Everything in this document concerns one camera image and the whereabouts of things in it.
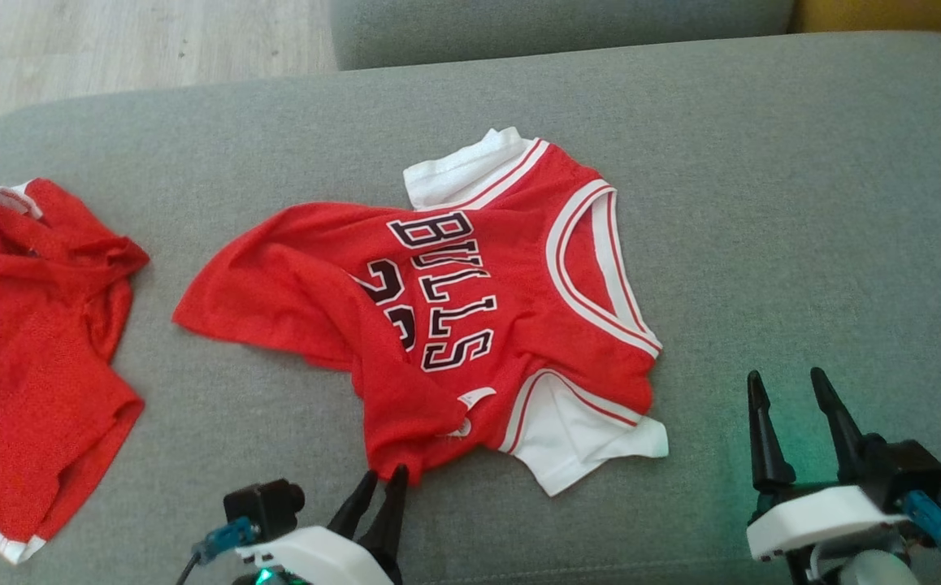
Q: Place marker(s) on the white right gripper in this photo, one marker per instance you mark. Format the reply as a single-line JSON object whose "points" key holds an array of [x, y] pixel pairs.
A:
{"points": [[820, 516]]}

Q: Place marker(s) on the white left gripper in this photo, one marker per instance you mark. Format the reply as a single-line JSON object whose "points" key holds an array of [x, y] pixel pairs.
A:
{"points": [[316, 556]]}

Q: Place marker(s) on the red Bulls basketball jersey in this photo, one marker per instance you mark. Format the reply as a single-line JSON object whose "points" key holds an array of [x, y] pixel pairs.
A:
{"points": [[308, 276]]}

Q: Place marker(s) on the red shorts with white stripe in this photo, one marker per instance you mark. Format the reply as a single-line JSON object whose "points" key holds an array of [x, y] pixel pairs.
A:
{"points": [[23, 366]]}

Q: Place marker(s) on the grey sofa seat cushion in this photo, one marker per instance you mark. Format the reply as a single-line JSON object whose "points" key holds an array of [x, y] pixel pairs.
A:
{"points": [[763, 203]]}

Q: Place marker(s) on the yellow furniture piece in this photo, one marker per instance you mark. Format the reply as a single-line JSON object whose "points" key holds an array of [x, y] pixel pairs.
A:
{"points": [[893, 15]]}

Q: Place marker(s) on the grey sofa section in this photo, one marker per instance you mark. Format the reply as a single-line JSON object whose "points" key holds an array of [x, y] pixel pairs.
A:
{"points": [[560, 28]]}

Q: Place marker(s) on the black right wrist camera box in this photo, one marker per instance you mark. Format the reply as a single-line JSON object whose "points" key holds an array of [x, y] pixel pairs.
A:
{"points": [[909, 471]]}

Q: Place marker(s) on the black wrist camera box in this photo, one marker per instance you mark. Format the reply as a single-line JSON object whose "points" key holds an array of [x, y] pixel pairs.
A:
{"points": [[909, 471], [263, 504]]}

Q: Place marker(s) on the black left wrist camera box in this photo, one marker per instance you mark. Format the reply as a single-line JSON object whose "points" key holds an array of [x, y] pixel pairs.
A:
{"points": [[263, 504]]}

